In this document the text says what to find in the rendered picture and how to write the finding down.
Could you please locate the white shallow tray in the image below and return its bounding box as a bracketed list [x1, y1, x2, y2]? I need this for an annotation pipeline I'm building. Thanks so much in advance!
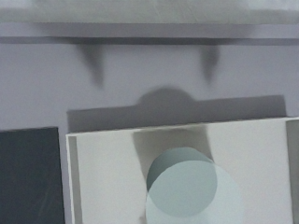
[66, 117, 299, 224]

